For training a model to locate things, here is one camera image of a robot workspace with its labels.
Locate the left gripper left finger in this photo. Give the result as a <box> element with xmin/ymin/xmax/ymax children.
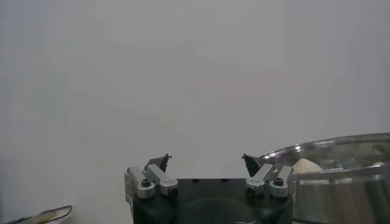
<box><xmin>124</xmin><ymin>153</ymin><xmax>179</xmax><ymax>200</ymax></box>

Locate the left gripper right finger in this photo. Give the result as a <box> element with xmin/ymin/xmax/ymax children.
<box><xmin>241</xmin><ymin>153</ymin><xmax>295</xmax><ymax>198</ymax></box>

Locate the white steamed baozi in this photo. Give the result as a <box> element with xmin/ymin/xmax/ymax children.
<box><xmin>292</xmin><ymin>158</ymin><xmax>324</xmax><ymax>175</ymax></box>

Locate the stainless steel steamer basket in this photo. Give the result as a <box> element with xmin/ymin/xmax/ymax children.
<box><xmin>257</xmin><ymin>133</ymin><xmax>390</xmax><ymax>224</ymax></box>

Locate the gold smartphone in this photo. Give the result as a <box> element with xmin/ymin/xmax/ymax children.
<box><xmin>18</xmin><ymin>211</ymin><xmax>60</xmax><ymax>224</ymax></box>

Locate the black cable with adapter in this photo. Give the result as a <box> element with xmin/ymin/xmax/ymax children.
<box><xmin>5</xmin><ymin>205</ymin><xmax>73</xmax><ymax>224</ymax></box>

